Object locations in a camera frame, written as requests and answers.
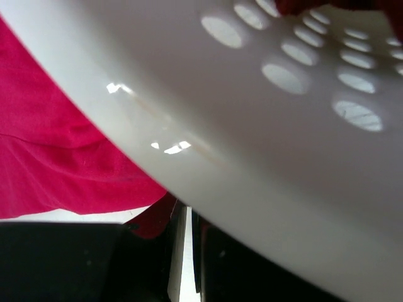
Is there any bright red t shirt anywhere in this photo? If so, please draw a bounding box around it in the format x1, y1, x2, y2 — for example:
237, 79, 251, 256
1, 23, 176, 239

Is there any dark maroon t shirt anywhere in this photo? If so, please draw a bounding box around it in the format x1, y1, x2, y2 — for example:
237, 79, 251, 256
275, 0, 402, 40

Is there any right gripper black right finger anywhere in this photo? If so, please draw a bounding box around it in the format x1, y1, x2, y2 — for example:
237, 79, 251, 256
191, 211, 339, 302

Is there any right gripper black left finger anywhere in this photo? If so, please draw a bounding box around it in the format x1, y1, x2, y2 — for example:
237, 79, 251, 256
1, 199, 186, 301

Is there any white plastic basket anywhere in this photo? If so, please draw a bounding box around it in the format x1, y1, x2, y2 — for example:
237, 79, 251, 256
1, 1, 402, 301

